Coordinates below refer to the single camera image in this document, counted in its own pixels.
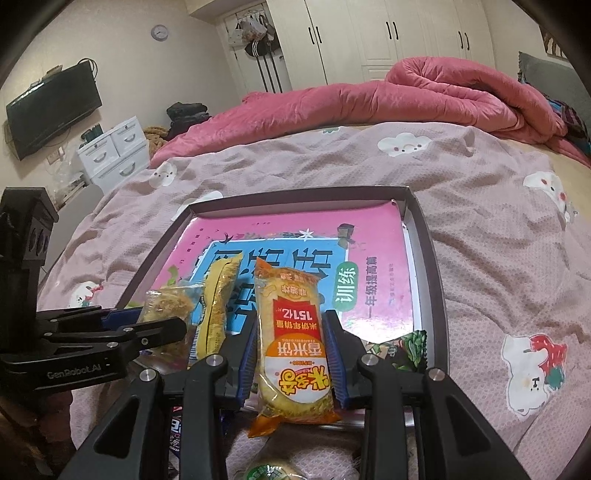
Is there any clear wrapped pastry packet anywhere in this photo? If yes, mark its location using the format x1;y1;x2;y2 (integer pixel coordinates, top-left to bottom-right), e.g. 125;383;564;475
242;462;305;480

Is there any shallow cardboard box tray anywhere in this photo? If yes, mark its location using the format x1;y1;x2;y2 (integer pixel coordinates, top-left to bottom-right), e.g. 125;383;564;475
117;185;451;432

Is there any pink book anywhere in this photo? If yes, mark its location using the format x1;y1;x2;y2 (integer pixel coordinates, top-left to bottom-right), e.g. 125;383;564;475
152;200;414;421

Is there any patterned hanging bag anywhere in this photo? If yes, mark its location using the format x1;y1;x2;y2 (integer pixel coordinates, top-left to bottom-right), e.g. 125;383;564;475
240;16;269;41

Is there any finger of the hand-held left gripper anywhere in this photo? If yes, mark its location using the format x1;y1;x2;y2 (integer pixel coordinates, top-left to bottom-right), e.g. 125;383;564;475
37;305;143;334
108;318;188;358

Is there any black flat television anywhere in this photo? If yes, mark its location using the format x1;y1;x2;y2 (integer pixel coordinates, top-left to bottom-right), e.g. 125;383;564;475
6;60;103;161

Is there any grey quilted headboard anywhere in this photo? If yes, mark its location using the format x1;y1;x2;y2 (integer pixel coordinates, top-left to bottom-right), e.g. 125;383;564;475
517;51;591;125

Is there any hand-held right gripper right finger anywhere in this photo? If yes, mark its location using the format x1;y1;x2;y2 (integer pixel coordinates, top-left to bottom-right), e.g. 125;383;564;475
323;309;529;480

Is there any dark clothes pile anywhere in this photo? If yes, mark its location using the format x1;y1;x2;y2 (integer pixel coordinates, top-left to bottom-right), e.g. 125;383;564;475
165;102;211;139

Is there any wall picture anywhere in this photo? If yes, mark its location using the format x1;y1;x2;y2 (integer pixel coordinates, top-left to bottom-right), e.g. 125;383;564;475
538;23;568;58

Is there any green pea snack packet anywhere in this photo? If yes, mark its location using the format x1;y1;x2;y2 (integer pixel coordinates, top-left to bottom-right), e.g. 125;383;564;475
365;330;428;372

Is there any orange rice cracker packet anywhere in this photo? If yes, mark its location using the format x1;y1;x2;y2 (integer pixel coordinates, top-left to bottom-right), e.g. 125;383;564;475
249;257;342;438

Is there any dark blue candy wrapper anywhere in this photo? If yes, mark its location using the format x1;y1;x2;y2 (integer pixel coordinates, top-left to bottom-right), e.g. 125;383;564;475
168;406;185;457

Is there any beige fluffy cloth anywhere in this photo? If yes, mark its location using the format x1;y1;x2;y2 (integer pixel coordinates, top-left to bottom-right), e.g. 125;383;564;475
142;124;169;155

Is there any yellow snack packet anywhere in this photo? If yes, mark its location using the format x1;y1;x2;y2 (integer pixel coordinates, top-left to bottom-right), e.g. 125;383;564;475
196;253;244;363

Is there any clear yellowish snack packet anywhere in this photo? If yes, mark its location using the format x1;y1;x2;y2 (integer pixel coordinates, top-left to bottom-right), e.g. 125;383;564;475
139;285;206;358

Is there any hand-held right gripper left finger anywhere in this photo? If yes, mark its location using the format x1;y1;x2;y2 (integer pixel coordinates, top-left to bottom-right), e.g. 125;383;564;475
60;310;259;480

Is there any white drawer cabinet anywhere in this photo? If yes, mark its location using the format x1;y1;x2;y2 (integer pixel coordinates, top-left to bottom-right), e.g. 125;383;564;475
76;116;151;193

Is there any colourful clothes pile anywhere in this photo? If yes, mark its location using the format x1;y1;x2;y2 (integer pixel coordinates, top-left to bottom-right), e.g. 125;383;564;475
542;92;591;153

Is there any white wardrobe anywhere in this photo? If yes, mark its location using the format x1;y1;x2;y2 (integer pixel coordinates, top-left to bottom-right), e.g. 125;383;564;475
189;0;497;93

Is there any pink quilt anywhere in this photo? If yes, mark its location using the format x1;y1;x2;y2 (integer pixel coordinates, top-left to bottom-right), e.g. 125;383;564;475
148;56;591;169

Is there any beige bed sheet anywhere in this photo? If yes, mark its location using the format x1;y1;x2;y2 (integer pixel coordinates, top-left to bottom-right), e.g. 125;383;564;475
499;134;591;195

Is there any person's left forearm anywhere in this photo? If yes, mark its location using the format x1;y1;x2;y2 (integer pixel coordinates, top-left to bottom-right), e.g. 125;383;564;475
0;392;77;480

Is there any black striped hanging garment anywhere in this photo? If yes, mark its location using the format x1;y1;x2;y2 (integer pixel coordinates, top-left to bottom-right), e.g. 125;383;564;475
245;37;283;93

